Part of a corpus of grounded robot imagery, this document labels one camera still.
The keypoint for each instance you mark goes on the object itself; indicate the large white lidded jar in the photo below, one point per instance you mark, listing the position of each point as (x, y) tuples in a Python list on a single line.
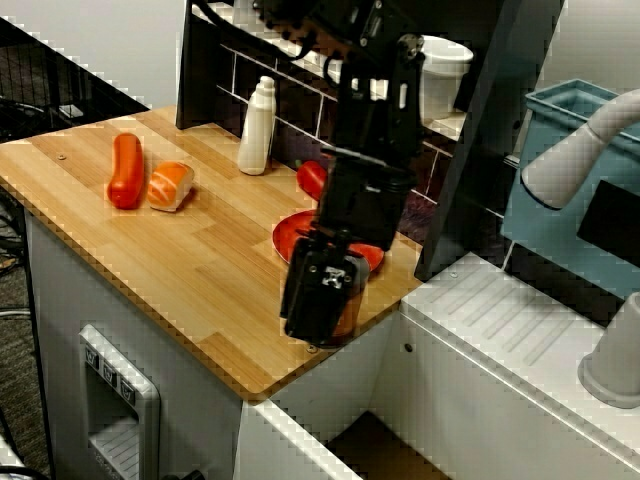
[(445, 75)]

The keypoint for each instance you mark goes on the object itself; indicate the salmon sushi toy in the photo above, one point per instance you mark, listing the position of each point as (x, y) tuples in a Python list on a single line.
[(170, 187)]

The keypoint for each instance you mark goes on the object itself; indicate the grey appliance control panel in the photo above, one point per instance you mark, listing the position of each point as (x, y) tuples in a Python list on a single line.
[(142, 410)]

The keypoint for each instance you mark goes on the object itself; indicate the white sink with drainboard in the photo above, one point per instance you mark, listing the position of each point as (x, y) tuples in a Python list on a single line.
[(480, 360)]

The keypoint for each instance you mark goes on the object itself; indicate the white toy kitchen cabinet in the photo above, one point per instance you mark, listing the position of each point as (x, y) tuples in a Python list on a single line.
[(65, 300)]

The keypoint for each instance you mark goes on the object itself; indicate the small white lidded jar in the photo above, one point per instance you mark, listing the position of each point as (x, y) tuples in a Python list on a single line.
[(334, 67)]

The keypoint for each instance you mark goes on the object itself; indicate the black flat panel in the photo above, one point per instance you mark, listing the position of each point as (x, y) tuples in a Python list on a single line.
[(612, 220)]

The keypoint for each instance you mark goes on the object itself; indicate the red round plate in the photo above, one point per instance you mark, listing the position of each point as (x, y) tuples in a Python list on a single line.
[(289, 235)]

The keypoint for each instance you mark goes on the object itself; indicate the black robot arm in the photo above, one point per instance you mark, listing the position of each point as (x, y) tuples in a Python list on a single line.
[(380, 115)]

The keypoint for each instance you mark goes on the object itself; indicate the orange-brown sauce can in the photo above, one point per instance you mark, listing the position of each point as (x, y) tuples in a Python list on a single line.
[(350, 315)]

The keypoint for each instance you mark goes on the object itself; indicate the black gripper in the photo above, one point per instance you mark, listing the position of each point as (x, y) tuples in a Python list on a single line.
[(365, 205)]

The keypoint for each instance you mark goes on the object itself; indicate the grey toy faucet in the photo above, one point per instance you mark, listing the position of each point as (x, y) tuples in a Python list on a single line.
[(565, 165)]

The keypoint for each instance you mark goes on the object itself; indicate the cream wooden shelf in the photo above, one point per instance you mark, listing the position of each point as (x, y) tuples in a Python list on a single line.
[(440, 125)]

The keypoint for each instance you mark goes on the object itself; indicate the red toy pepper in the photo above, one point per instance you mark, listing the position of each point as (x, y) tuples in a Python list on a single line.
[(311, 177)]

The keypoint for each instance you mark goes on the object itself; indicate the orange toy sausage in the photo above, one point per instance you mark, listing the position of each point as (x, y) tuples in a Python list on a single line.
[(126, 170)]

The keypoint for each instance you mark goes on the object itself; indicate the white plastic squeeze bottle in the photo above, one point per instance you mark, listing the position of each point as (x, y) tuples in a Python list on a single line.
[(256, 135)]

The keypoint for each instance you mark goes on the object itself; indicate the teal plastic bin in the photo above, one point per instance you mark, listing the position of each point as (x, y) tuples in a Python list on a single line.
[(545, 235)]

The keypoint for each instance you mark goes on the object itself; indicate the dark tiled backsplash unit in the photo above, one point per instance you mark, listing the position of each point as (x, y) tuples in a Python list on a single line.
[(210, 75)]

